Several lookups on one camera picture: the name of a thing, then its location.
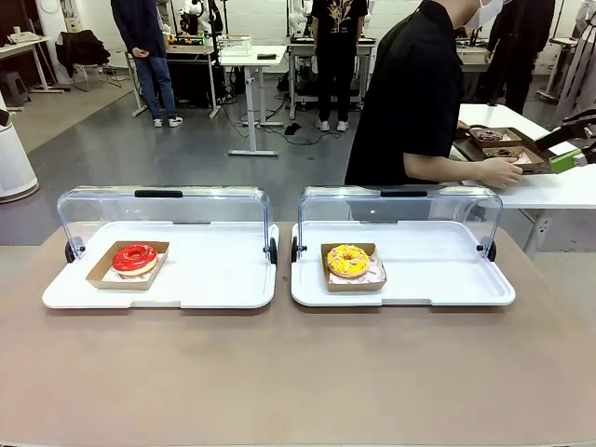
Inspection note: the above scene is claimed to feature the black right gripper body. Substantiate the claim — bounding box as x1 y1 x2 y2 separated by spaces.
562 109 596 164

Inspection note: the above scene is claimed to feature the cardboard box of chocolate donut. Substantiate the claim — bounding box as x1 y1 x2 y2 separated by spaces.
481 145 546 169

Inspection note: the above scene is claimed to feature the cardboard box of purple donut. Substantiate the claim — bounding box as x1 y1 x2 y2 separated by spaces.
468 126 522 149

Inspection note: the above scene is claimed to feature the dark brown serving tray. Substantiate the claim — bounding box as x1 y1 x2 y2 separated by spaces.
454 121 546 176

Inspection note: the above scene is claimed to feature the person's right forearm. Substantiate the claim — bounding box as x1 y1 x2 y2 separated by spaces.
402 151 488 183

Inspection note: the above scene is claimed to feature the person in black jacket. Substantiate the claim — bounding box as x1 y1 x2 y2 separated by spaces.
344 0 507 223

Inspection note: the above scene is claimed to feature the cardboard box of red donut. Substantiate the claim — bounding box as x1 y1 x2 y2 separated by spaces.
86 240 170 291

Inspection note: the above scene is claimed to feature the red glazed donut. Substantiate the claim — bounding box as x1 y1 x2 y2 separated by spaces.
111 243 158 277

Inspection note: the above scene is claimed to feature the paper liner under red donut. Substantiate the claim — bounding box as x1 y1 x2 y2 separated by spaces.
101 253 168 283

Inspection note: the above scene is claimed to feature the paper liner under yellow donut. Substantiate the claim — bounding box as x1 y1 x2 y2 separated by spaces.
328 253 386 285

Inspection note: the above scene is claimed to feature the yellow sprinkled donut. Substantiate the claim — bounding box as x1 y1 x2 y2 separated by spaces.
326 244 372 279

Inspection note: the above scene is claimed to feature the cardboard box of yellow donut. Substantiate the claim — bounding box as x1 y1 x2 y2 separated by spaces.
319 242 387 293

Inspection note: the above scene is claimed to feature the person's right hand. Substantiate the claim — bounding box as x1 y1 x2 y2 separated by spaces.
477 157 525 190

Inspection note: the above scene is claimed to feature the grey plastic stool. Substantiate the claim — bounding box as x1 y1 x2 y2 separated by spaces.
0 72 32 106

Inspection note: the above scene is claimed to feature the white side table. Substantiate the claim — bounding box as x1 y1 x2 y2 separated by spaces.
449 102 596 255

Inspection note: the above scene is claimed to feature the white air purifier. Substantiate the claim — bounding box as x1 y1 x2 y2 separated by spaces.
0 90 39 204

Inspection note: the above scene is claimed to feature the white office desk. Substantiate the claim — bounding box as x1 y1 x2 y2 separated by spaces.
0 35 72 94

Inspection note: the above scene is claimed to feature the black jacket on chair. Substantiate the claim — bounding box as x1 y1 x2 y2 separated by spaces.
55 30 112 78

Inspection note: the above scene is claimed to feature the bystander in black suit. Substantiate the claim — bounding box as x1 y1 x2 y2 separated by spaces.
483 0 556 115

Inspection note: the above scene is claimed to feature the white workbench with robot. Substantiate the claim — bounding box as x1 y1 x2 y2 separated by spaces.
455 41 494 102

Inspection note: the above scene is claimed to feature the clear plastic display lid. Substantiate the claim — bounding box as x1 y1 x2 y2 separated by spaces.
291 185 504 263
56 185 279 264

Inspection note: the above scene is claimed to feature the bystander in blue jeans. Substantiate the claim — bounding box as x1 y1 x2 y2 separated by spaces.
110 0 183 129

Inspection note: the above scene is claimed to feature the white display tray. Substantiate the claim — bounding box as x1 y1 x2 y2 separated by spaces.
291 221 517 308
42 221 280 311

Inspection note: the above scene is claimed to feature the workbench with black panel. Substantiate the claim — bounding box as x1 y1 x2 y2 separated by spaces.
124 41 220 117

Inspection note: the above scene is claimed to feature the bystander in printed black shirt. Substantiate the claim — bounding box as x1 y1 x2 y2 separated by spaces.
310 0 369 132

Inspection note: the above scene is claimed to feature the white height-adjustable desk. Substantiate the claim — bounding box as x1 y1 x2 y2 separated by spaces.
218 44 288 157

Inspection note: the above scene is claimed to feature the metal frame chair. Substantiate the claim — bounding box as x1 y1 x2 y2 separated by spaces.
72 62 123 93

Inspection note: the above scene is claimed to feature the white wire basket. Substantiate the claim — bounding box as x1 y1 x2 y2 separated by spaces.
217 35 252 55

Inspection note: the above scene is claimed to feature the white workbench with cables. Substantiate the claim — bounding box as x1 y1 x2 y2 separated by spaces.
284 40 378 120

